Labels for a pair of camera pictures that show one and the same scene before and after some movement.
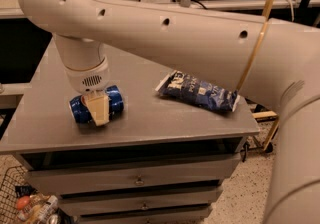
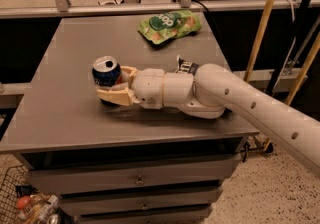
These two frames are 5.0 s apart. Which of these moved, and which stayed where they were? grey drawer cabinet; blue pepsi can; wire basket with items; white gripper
Moved: white gripper; blue pepsi can
Stayed: wire basket with items; grey drawer cabinet
